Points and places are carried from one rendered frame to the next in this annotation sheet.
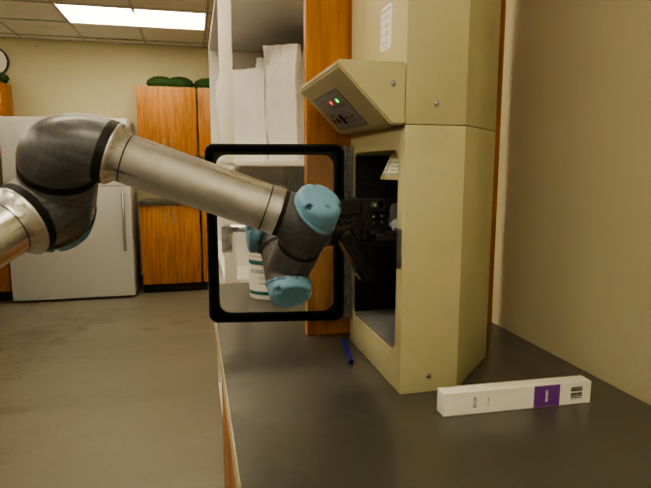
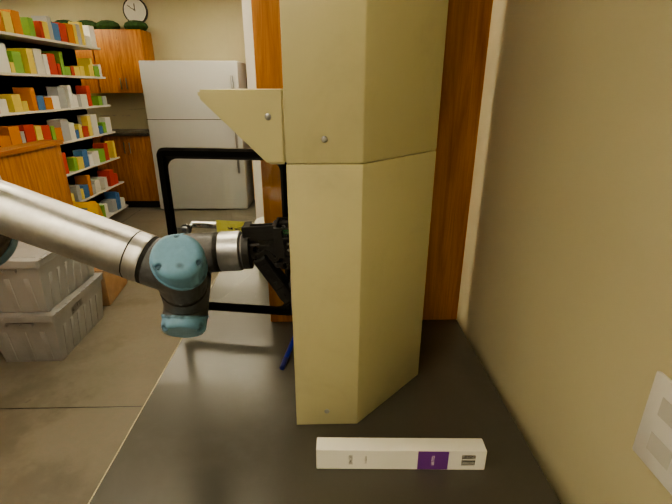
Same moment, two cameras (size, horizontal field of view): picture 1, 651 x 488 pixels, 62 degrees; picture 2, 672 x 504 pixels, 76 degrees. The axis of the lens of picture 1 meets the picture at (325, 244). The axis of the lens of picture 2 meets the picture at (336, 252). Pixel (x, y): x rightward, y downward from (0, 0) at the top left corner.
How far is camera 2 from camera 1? 0.49 m
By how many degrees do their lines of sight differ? 17
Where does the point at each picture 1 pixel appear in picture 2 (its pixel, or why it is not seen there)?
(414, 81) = (294, 114)
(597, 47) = (573, 46)
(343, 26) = not seen: hidden behind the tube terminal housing
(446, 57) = (334, 82)
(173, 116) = not seen: hidden behind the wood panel
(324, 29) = (272, 18)
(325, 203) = (178, 262)
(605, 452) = not seen: outside the picture
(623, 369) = (544, 426)
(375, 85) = (245, 120)
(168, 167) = (15, 219)
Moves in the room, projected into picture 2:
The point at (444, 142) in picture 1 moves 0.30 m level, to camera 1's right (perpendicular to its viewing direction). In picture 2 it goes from (335, 184) to (558, 194)
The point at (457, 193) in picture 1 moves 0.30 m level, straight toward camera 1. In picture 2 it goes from (354, 239) to (226, 335)
